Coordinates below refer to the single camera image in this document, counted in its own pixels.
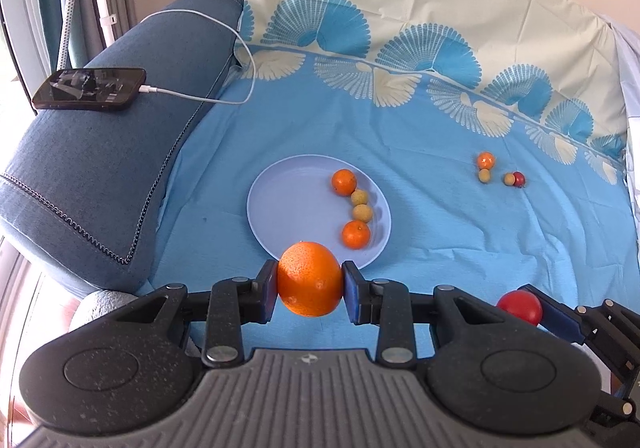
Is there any white charging cable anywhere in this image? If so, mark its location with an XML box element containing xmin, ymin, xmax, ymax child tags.
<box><xmin>138</xmin><ymin>8</ymin><xmax>257</xmax><ymax>106</ymax></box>

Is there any blue sofa armrest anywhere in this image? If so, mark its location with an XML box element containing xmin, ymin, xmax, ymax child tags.
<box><xmin>1</xmin><ymin>0</ymin><xmax>243</xmax><ymax>297</ymax></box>

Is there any tan longan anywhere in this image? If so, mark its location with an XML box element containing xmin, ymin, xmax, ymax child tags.
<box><xmin>503</xmin><ymin>173</ymin><xmax>515</xmax><ymax>187</ymax></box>
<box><xmin>477</xmin><ymin>168</ymin><xmax>491</xmax><ymax>183</ymax></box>
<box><xmin>352</xmin><ymin>204</ymin><xmax>374</xmax><ymax>223</ymax></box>
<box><xmin>350</xmin><ymin>189</ymin><xmax>369</xmax><ymax>208</ymax></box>

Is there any blue patterned bed sheet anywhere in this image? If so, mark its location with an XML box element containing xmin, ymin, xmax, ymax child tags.
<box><xmin>149</xmin><ymin>0</ymin><xmax>639</xmax><ymax>308</ymax></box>

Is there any orange fruit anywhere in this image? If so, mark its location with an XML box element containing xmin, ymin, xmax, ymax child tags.
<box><xmin>331</xmin><ymin>168</ymin><xmax>357</xmax><ymax>197</ymax></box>
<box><xmin>476</xmin><ymin>152</ymin><xmax>496</xmax><ymax>173</ymax></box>
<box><xmin>341</xmin><ymin>220</ymin><xmax>371</xmax><ymax>249</ymax></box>
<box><xmin>277</xmin><ymin>242</ymin><xmax>344</xmax><ymax>318</ymax></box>

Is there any orange fruit in plate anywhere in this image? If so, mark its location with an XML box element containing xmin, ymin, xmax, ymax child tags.
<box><xmin>331</xmin><ymin>168</ymin><xmax>357</xmax><ymax>197</ymax></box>

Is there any tan longan in plate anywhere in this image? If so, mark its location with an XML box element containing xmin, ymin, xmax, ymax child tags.
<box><xmin>350</xmin><ymin>189</ymin><xmax>369</xmax><ymax>208</ymax></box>

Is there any black smartphone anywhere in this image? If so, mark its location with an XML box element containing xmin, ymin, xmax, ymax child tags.
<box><xmin>32</xmin><ymin>67</ymin><xmax>146</xmax><ymax>111</ymax></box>

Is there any white floral cloth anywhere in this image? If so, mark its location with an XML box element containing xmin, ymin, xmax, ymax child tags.
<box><xmin>602</xmin><ymin>15</ymin><xmax>640</xmax><ymax>230</ymax></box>

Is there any red cherry tomato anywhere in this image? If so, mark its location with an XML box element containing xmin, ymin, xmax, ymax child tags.
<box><xmin>513</xmin><ymin>171</ymin><xmax>526</xmax><ymax>188</ymax></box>
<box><xmin>497</xmin><ymin>290</ymin><xmax>542</xmax><ymax>327</ymax></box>

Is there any light blue plate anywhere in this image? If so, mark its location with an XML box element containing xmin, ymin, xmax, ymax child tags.
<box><xmin>246</xmin><ymin>154</ymin><xmax>392</xmax><ymax>268</ymax></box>

